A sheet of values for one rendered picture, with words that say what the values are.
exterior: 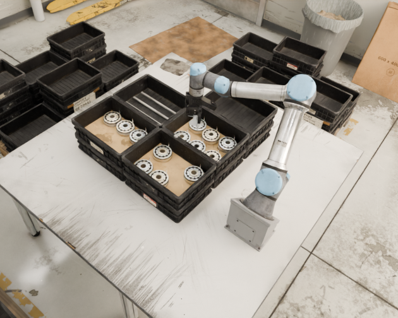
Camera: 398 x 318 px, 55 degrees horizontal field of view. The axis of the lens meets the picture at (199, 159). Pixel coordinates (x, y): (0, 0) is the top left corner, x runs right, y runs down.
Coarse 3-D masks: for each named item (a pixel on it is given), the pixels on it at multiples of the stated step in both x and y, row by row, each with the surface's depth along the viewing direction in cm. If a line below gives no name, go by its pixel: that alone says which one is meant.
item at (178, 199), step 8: (160, 128) 208; (136, 144) 199; (184, 144) 201; (128, 152) 195; (128, 160) 191; (208, 160) 195; (136, 168) 188; (144, 176) 187; (160, 184) 183; (192, 184) 184; (168, 192) 180; (184, 192) 180; (176, 200) 179
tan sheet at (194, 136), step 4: (184, 124) 226; (188, 124) 226; (180, 128) 224; (184, 128) 224; (188, 128) 224; (208, 128) 225; (188, 132) 222; (192, 132) 222; (192, 136) 220; (196, 136) 220; (200, 136) 220; (220, 136) 221; (224, 136) 222; (192, 140) 218; (200, 140) 218; (208, 144) 216; (216, 144) 217; (208, 148) 214; (212, 148) 215; (216, 148) 215; (220, 152) 213
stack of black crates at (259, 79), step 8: (256, 72) 325; (264, 72) 334; (272, 72) 329; (248, 80) 319; (256, 80) 334; (264, 80) 336; (272, 80) 334; (280, 80) 328; (288, 80) 324; (280, 104) 308
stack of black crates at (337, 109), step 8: (320, 80) 305; (320, 88) 308; (328, 88) 304; (336, 88) 300; (320, 96) 309; (328, 96) 308; (336, 96) 303; (344, 96) 299; (352, 96) 294; (312, 104) 287; (320, 104) 302; (328, 104) 302; (336, 104) 303; (344, 104) 287; (312, 112) 292; (320, 112) 288; (328, 112) 283; (336, 112) 280; (344, 112) 307; (328, 120) 288; (336, 120) 290; (328, 128) 293; (336, 128) 317
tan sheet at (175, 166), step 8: (160, 144) 214; (152, 152) 210; (152, 160) 206; (176, 160) 207; (184, 160) 207; (160, 168) 202; (168, 168) 203; (176, 168) 203; (184, 168) 203; (176, 176) 200; (168, 184) 196; (176, 184) 196; (184, 184) 196; (176, 192) 193
